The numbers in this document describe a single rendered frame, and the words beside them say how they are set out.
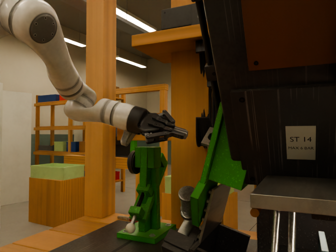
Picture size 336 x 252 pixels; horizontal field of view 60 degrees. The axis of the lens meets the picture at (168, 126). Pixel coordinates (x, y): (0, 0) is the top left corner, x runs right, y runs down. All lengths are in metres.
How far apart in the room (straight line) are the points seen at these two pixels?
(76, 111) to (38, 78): 8.27
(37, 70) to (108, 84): 7.93
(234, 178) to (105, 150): 0.71
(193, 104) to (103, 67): 0.42
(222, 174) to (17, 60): 8.40
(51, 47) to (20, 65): 8.19
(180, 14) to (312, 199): 0.77
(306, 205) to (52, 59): 0.55
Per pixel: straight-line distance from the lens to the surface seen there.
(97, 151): 1.20
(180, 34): 0.94
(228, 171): 0.60
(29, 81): 8.93
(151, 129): 0.77
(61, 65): 0.71
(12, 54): 8.79
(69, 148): 6.85
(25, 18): 0.61
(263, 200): 0.40
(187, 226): 0.69
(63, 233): 1.09
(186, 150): 1.01
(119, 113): 0.79
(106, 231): 1.00
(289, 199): 0.40
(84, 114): 0.84
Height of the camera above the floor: 1.20
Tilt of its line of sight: 2 degrees up
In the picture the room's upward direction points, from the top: straight up
